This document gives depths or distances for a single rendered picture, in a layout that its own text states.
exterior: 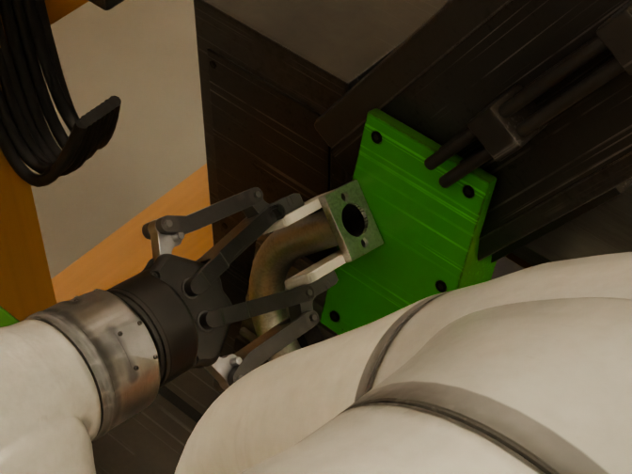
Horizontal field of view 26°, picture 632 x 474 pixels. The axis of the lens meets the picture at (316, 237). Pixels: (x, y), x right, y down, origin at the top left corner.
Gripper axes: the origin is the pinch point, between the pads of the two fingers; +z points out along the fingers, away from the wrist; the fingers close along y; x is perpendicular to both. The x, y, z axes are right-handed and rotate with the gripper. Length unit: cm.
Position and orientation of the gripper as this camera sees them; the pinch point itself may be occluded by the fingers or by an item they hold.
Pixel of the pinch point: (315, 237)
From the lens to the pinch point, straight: 105.5
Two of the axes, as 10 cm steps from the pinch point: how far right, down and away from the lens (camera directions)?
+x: -6.5, 2.2, 7.3
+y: -4.1, -9.1, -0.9
